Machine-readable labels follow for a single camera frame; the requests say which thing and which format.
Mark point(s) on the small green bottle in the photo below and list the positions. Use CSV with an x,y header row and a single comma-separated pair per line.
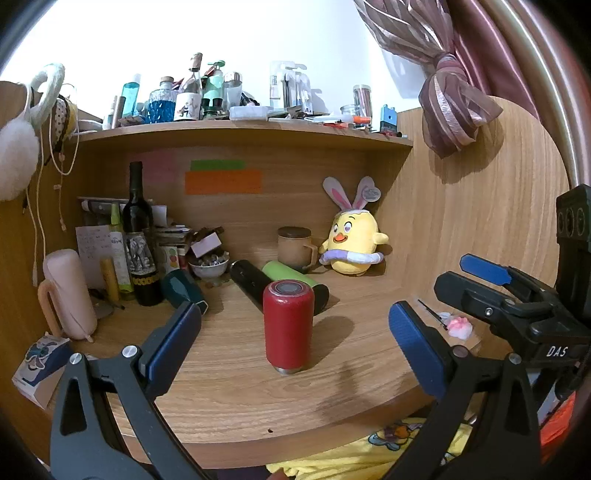
x,y
119,249

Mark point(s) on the teal cup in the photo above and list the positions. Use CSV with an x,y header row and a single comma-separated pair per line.
x,y
182,288

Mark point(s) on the green sticky note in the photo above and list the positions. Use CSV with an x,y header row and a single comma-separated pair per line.
x,y
217,164

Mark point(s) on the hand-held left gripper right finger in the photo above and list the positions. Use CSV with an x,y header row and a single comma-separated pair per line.
x,y
415,350

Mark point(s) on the mint green bottle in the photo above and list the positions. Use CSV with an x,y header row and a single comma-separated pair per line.
x,y
214,87

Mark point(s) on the red cup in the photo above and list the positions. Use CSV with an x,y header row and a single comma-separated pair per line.
x,y
288,325

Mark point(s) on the yellow printed blanket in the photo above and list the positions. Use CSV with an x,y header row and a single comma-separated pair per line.
x,y
351,454

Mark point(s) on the cartoon print box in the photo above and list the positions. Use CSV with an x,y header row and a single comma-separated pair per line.
x,y
39,364

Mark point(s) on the orange cloth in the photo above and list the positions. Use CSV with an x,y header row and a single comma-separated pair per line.
x,y
561,429

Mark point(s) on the yellow chick plush toy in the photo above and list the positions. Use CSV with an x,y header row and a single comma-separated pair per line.
x,y
353,240

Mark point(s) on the white round container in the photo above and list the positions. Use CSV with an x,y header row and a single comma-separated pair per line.
x,y
251,113

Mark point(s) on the green cup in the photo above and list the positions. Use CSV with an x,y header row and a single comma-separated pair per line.
x,y
295,281

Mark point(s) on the dark wine bottle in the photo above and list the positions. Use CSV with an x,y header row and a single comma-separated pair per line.
x,y
138,249

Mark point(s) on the blue glass bottle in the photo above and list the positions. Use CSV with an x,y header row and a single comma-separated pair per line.
x,y
161,108

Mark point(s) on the small pink toy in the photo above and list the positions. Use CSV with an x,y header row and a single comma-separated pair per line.
x,y
461,327

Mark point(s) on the pink sticky note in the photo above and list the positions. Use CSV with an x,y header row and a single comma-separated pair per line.
x,y
157,166

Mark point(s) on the white bowl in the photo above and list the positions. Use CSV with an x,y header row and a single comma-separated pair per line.
x,y
208,270

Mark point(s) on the black pen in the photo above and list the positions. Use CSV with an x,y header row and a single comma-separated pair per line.
x,y
431,314

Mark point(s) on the wooden shelf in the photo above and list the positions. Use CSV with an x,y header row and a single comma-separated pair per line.
x,y
240,134

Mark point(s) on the small glass jar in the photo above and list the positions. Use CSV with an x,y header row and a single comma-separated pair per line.
x,y
350,113

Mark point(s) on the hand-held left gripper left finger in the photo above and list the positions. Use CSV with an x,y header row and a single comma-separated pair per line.
x,y
174,340

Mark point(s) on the black cup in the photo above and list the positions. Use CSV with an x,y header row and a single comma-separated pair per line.
x,y
249,279

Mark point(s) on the brown mug with lid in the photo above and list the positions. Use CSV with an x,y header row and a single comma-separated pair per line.
x,y
293,249

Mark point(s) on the golden metal pole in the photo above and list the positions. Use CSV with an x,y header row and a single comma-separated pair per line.
x,y
549,83

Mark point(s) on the clear corked bottle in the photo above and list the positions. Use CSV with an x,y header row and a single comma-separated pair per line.
x,y
190,104

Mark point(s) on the dotted headband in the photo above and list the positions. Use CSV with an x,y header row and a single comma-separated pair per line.
x,y
64,117

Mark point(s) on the white packaged item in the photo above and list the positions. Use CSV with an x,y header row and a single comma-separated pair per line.
x,y
288,87

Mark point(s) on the small white card box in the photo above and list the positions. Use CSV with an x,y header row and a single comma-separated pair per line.
x,y
205,244

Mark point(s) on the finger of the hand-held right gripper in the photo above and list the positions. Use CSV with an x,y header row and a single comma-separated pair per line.
x,y
466,293
485,270

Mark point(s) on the teal liquid bottle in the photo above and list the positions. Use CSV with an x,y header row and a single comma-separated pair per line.
x,y
130,99

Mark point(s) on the white notepad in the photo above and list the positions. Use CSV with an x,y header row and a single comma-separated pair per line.
x,y
92,251

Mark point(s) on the orange sticky note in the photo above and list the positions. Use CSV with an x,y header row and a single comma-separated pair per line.
x,y
224,182

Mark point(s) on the white fluffy earmuffs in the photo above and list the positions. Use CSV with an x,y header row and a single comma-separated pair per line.
x,y
16,152

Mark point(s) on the pink striped curtain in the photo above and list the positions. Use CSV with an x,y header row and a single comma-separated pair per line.
x,y
443,97

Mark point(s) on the stack of books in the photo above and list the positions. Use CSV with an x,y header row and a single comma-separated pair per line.
x,y
173,242

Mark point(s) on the yellow tube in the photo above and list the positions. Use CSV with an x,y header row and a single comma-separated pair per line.
x,y
111,279

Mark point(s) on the clear tube container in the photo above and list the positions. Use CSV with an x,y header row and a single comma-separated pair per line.
x,y
362,101

